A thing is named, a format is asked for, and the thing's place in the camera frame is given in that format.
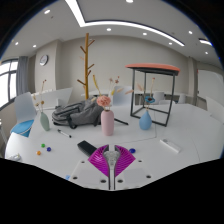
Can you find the grey curtain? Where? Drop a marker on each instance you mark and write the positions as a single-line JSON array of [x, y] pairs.
[[22, 75]]

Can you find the black frame table orange top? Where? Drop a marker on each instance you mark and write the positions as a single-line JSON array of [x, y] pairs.
[[153, 67]]

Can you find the wooden coat rack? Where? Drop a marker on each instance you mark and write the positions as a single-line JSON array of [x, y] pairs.
[[87, 66]]

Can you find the orange round magnet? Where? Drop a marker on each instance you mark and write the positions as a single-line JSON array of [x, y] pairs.
[[38, 153]]

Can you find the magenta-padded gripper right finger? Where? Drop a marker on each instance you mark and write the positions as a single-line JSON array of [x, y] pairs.
[[125, 161]]

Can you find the small clear charger block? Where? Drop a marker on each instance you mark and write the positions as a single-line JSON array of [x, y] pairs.
[[111, 157]]

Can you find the green round magnet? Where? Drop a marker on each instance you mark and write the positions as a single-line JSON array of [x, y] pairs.
[[43, 145]]

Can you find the blue vase with flowers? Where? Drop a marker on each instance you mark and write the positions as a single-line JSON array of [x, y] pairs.
[[145, 121]]

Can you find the grey backpack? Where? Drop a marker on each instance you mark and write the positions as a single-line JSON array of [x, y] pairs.
[[80, 113]]

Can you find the plain white remote control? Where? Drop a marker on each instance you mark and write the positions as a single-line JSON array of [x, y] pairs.
[[170, 145]]

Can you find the black whiteboard eraser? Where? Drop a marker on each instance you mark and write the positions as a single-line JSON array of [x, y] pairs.
[[86, 147]]

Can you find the green vase with dried flowers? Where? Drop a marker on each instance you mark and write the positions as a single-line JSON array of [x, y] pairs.
[[44, 122]]

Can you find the ceiling light strip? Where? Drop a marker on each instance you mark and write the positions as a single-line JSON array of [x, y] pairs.
[[75, 11], [205, 42]]

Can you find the group of round ceiling lights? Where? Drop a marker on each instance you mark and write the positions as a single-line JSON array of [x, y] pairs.
[[108, 29]]

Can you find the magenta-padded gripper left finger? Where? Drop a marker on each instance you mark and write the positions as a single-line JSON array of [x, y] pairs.
[[99, 161]]

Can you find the white chair with blue cushion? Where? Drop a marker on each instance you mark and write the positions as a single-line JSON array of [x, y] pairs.
[[23, 108]]

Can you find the black and white marker pen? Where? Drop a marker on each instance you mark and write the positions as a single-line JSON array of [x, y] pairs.
[[64, 133]]

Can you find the blue round magnet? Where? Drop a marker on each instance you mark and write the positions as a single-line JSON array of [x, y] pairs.
[[132, 150], [49, 149]]

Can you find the pink vase with flowers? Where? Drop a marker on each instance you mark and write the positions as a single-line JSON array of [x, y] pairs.
[[107, 123]]

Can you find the round wall clock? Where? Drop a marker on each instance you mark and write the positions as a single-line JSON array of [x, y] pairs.
[[43, 60]]

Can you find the window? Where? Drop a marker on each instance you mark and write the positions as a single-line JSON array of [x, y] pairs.
[[6, 83]]

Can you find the wall whiteboard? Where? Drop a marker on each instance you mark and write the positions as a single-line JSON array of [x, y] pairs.
[[210, 86]]

